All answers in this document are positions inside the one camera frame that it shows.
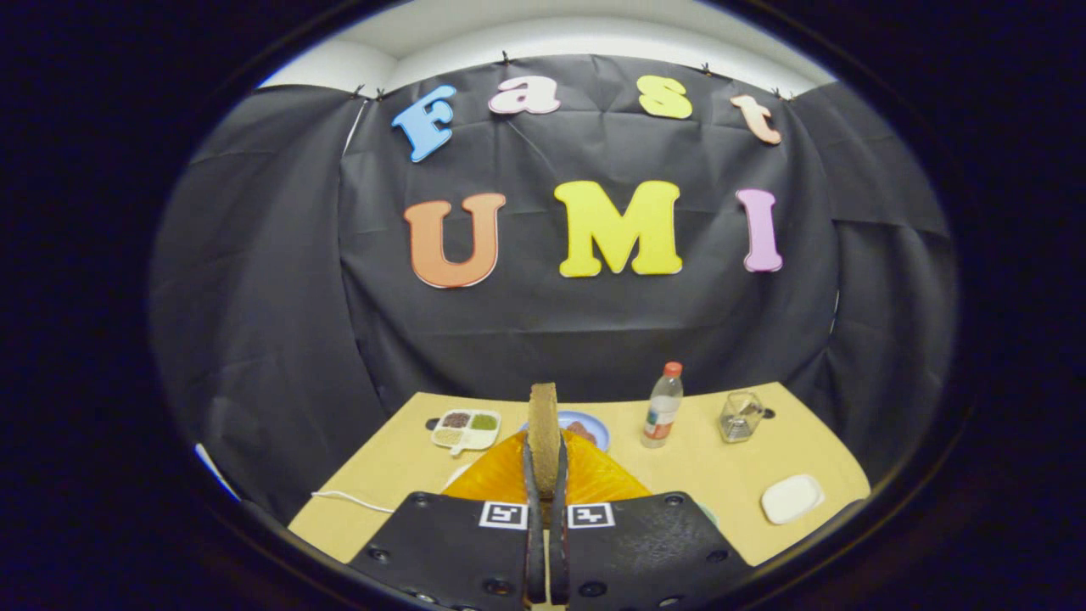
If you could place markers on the white plate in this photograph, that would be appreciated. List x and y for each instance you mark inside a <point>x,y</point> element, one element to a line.
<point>792,499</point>

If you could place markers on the brown toast slice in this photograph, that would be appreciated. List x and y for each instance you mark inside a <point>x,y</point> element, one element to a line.
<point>544,424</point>

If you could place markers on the white divided seasoning tray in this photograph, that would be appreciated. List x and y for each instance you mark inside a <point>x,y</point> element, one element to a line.
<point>465,430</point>

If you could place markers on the red orange food pieces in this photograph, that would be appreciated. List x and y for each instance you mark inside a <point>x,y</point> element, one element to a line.
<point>580,429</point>

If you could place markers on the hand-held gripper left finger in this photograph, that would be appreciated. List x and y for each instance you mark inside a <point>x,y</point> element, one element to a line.
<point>536,543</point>

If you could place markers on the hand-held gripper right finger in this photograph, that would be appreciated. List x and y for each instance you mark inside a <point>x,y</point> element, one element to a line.
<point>558,543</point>

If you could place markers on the clear red-capped water bottle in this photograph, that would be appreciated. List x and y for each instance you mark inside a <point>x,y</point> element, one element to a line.
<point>662,407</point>

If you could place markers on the blue plate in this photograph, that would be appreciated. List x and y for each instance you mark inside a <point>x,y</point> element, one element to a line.
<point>601,434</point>

